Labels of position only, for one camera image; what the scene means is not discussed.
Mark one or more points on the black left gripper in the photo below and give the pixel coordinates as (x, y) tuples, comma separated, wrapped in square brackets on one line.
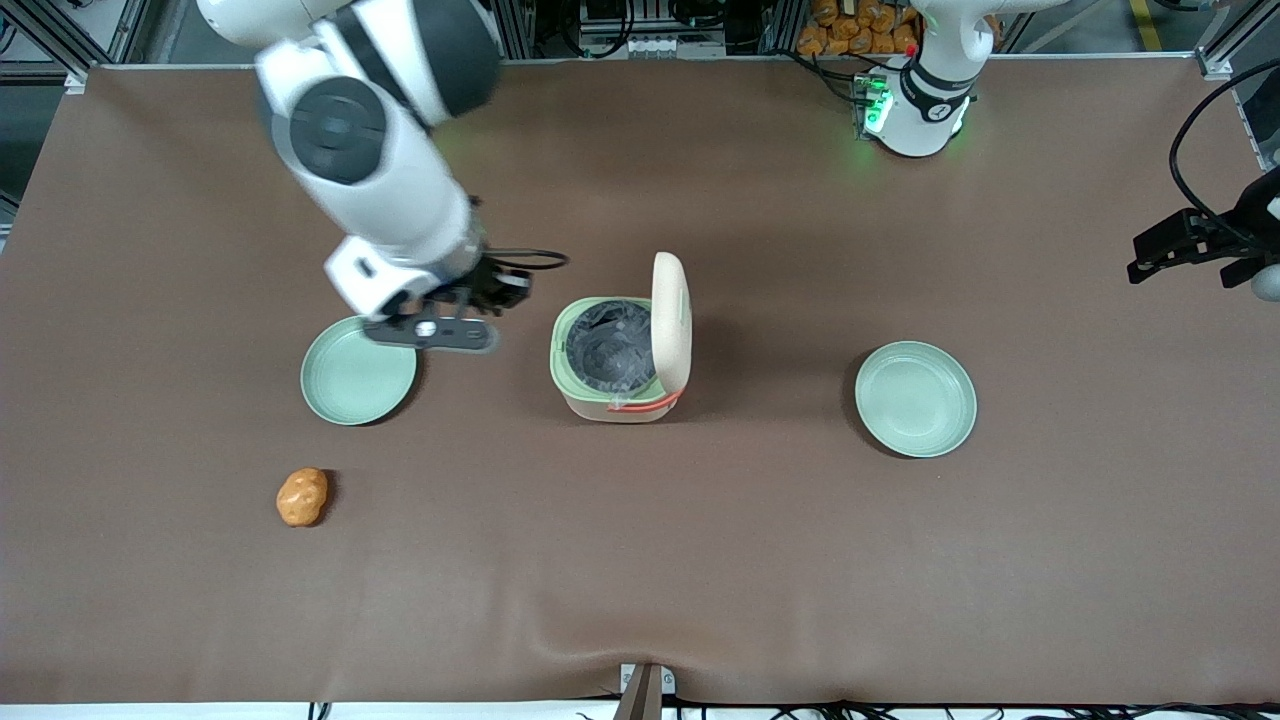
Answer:
[(1248, 219)]

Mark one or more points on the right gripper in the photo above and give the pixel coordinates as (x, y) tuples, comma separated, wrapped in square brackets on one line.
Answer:
[(486, 283)]

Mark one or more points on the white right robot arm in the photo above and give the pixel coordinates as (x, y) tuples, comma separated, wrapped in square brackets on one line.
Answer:
[(380, 180)]

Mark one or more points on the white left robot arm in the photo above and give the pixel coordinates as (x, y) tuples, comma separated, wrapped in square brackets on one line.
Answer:
[(925, 120)]

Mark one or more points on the mint green round plate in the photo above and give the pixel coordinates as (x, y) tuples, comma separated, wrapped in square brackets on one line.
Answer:
[(915, 400), (350, 385)]

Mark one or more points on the orange toy potato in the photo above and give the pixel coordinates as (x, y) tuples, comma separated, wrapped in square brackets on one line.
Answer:
[(302, 497)]

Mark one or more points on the white electrical terminal unit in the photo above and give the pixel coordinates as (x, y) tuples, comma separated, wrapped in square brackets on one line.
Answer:
[(650, 42)]

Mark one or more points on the brown table cover cloth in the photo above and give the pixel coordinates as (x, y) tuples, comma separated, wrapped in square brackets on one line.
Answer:
[(700, 560)]

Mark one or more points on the green lit controller box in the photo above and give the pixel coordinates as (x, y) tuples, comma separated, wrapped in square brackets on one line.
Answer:
[(872, 105)]

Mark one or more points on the bag of orange snacks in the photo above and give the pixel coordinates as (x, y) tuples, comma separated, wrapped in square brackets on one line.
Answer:
[(850, 30)]

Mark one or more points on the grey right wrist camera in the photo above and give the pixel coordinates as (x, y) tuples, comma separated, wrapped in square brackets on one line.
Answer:
[(440, 335)]

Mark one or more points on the aluminium frame profile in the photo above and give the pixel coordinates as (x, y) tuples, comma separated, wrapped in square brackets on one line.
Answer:
[(70, 35), (1225, 45)]

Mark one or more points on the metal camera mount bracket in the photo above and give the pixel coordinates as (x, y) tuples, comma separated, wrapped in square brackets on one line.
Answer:
[(642, 692)]

